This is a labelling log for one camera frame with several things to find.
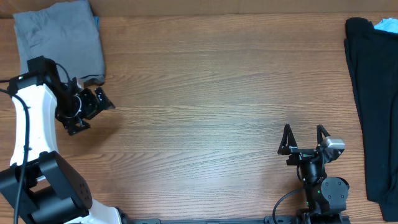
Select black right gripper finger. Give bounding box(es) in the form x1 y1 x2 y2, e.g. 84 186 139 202
277 124 298 155
317 124 330 146

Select grey shorts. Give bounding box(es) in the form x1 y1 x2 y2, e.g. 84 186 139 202
13 1 105 85

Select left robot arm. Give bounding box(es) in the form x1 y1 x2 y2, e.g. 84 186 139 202
1 56 129 224

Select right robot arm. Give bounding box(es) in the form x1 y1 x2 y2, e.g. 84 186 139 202
272 124 350 224

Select folded blue denim jeans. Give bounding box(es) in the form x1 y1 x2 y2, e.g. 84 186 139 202
94 16 100 30

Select black garment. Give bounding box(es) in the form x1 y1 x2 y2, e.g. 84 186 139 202
344 17 397 222

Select light blue garment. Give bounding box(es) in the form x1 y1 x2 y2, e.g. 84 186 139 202
374 17 398 34

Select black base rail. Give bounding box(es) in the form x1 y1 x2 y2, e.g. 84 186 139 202
127 215 351 224

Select cardboard back wall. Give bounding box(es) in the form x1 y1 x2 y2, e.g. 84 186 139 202
0 0 398 19

